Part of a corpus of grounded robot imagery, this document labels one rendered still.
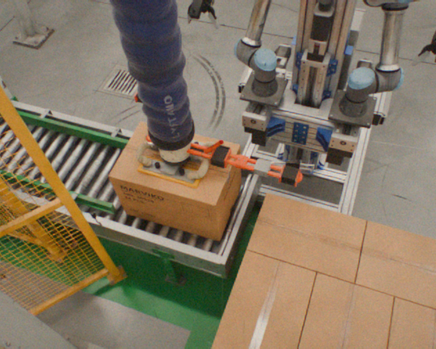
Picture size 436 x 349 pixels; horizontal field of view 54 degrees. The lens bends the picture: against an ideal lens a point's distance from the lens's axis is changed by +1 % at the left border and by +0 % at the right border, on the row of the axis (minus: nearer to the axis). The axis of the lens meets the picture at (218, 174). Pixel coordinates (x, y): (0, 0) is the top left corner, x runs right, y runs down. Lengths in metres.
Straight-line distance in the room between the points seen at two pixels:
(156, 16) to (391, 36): 1.16
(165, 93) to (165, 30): 0.30
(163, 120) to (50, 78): 2.72
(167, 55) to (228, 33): 2.95
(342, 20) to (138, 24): 1.09
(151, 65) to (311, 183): 1.75
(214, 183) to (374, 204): 1.51
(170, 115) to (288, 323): 1.18
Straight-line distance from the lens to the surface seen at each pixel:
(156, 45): 1.64
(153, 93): 1.80
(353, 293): 2.41
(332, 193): 3.07
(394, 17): 2.24
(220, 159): 2.08
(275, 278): 2.38
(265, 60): 2.31
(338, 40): 2.37
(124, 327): 2.96
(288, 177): 2.01
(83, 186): 2.84
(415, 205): 3.43
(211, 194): 2.14
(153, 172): 2.24
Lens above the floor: 2.76
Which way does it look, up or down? 55 degrees down
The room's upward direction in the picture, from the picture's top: 6 degrees counter-clockwise
